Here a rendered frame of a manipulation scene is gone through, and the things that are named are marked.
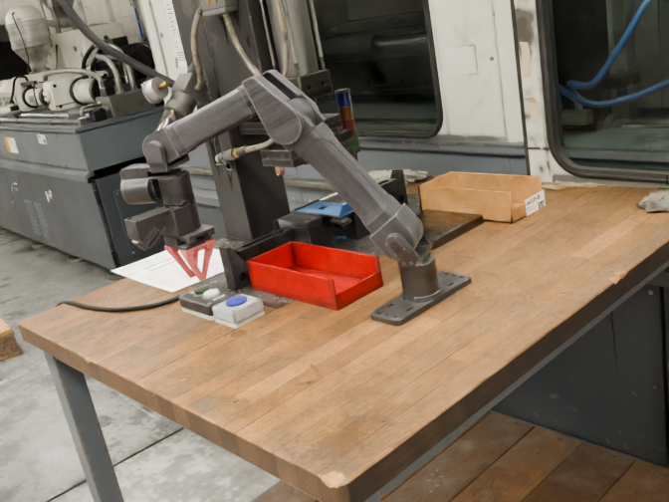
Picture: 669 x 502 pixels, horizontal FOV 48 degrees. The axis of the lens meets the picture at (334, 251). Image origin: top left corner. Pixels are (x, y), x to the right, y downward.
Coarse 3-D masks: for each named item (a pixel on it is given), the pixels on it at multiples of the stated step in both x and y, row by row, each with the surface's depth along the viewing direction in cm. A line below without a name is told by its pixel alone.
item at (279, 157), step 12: (252, 120) 173; (336, 120) 156; (252, 132) 168; (264, 132) 165; (336, 132) 160; (348, 132) 161; (276, 144) 159; (348, 144) 161; (264, 156) 157; (276, 156) 154; (288, 156) 151; (276, 168) 159
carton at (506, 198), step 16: (448, 176) 180; (464, 176) 178; (480, 176) 175; (496, 176) 171; (512, 176) 168; (528, 176) 165; (432, 192) 171; (448, 192) 168; (464, 192) 165; (480, 192) 161; (496, 192) 158; (512, 192) 170; (528, 192) 167; (544, 192) 165; (432, 208) 173; (448, 208) 170; (464, 208) 166; (480, 208) 163; (496, 208) 160; (512, 208) 157; (528, 208) 161
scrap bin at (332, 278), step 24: (264, 264) 143; (288, 264) 154; (312, 264) 151; (336, 264) 145; (360, 264) 140; (264, 288) 146; (288, 288) 140; (312, 288) 134; (336, 288) 140; (360, 288) 134
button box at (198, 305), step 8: (216, 288) 144; (176, 296) 149; (184, 296) 143; (192, 296) 142; (200, 296) 141; (216, 296) 139; (224, 296) 139; (232, 296) 140; (72, 304) 158; (80, 304) 156; (152, 304) 148; (160, 304) 148; (184, 304) 143; (192, 304) 140; (200, 304) 138; (208, 304) 137; (216, 304) 137; (192, 312) 142; (200, 312) 139; (208, 312) 137
